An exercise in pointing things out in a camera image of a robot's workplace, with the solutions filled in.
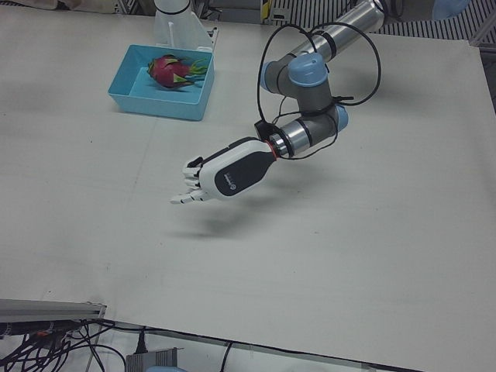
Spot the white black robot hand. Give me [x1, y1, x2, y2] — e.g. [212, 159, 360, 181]
[169, 136, 278, 206]

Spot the pink dragon fruit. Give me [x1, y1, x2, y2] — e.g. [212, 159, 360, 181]
[146, 53, 209, 91]

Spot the light blue plastic bin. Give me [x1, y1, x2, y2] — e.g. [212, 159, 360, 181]
[107, 43, 215, 122]

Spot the white conical stand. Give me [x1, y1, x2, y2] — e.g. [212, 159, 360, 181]
[153, 0, 220, 53]

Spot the grey ribbed adapter box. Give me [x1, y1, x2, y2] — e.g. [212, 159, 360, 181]
[126, 347, 181, 372]

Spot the aluminium profile beam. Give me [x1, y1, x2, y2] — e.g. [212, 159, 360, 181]
[0, 298, 108, 323]

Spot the light blue rounded cover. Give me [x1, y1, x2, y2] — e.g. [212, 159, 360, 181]
[430, 0, 472, 19]

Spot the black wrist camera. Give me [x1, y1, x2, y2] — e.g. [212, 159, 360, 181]
[253, 119, 274, 141]

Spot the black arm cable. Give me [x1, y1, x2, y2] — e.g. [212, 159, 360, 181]
[257, 22, 383, 160]

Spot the black plug cable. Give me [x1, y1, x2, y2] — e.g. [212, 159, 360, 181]
[134, 327, 149, 354]

